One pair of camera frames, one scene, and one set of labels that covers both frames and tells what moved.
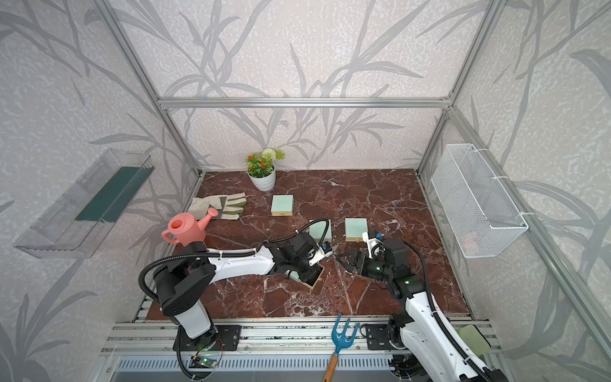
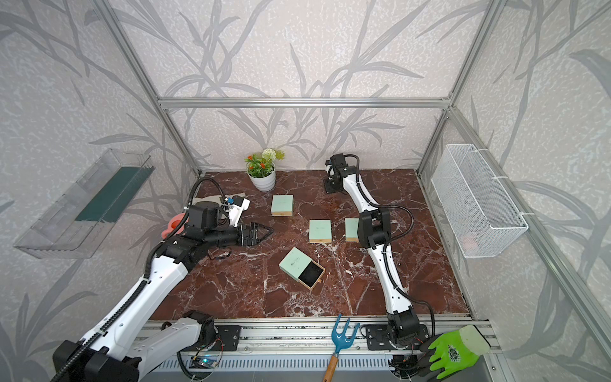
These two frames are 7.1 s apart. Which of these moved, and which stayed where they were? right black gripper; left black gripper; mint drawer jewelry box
Moved: left black gripper; right black gripper
Stayed: mint drawer jewelry box
